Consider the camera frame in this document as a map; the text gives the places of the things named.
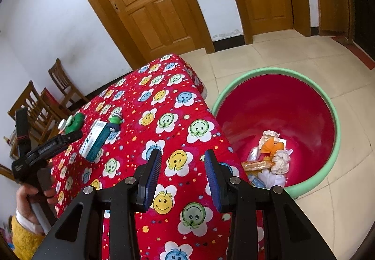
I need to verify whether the white tissue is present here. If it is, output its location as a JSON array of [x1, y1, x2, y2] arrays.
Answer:
[[257, 169, 286, 189]]

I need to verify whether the light blue plastic piece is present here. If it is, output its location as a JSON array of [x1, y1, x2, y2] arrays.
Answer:
[[247, 174, 266, 189]]

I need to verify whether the cream paper ball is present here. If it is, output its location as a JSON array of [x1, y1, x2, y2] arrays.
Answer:
[[271, 150, 290, 175]]

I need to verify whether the biscuit packet wrapper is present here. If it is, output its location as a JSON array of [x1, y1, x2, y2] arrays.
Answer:
[[242, 160, 273, 172]]

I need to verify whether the orange snack wrapper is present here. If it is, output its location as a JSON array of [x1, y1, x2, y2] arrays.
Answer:
[[261, 137, 285, 159]]

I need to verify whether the white paper wad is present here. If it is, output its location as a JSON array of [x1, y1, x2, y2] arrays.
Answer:
[[258, 130, 280, 149]]

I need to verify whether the person's left hand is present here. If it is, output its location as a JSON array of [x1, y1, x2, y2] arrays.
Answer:
[[17, 184, 57, 224]]

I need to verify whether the white lid small jar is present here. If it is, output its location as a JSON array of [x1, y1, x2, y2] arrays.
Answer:
[[58, 119, 67, 131]]

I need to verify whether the wooden chair near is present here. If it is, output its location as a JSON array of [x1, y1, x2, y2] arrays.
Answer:
[[8, 81, 62, 144]]

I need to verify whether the wooden chair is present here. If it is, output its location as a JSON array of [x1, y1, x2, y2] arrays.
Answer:
[[48, 58, 89, 108], [8, 81, 62, 144]]

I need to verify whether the green flower-shaped container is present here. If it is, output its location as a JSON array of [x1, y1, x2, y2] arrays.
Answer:
[[64, 113, 85, 134]]

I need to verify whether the white teal box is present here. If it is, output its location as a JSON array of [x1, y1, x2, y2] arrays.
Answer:
[[79, 121, 111, 163]]

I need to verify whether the wooden chair far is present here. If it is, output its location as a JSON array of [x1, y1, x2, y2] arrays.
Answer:
[[48, 58, 89, 108]]

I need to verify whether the small green bottle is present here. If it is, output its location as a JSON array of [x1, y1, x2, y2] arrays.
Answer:
[[108, 113, 123, 132]]

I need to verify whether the red basin green rim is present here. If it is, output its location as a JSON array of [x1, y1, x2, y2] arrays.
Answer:
[[212, 67, 341, 198]]

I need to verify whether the red smiley flower tablecloth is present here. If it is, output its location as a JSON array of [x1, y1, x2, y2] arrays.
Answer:
[[53, 55, 245, 259]]

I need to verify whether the wooden door centre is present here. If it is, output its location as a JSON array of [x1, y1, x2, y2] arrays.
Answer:
[[88, 0, 215, 69]]

